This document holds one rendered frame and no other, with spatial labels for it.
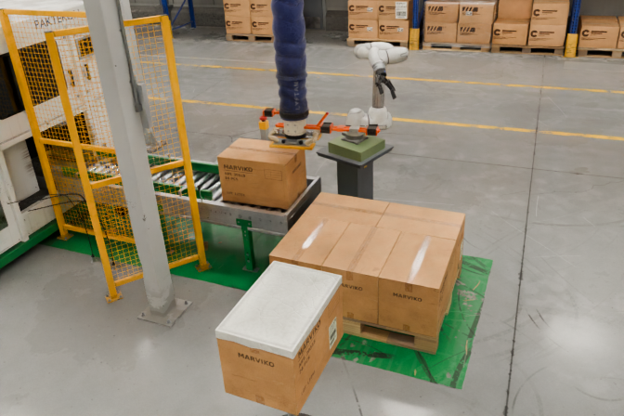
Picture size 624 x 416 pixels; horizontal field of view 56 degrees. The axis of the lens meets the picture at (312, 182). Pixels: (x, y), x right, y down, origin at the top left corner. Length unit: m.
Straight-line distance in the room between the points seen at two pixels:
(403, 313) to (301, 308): 1.26
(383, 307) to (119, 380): 1.81
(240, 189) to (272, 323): 2.13
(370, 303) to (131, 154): 1.86
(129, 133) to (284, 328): 1.76
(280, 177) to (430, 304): 1.52
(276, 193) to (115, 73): 1.60
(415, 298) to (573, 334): 1.20
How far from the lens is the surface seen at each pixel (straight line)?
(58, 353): 4.65
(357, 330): 4.25
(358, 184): 5.20
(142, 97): 3.95
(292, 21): 4.20
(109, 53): 3.78
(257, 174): 4.64
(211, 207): 4.83
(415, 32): 11.33
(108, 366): 4.40
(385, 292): 3.96
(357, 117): 5.02
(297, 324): 2.82
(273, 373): 2.85
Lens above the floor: 2.85
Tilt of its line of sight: 27 degrees down
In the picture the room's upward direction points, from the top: 3 degrees counter-clockwise
